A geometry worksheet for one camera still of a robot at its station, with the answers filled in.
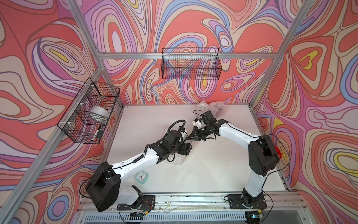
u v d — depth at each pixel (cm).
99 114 70
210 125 69
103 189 41
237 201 73
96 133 72
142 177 80
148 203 72
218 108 105
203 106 108
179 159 88
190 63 96
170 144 62
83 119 75
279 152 77
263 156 48
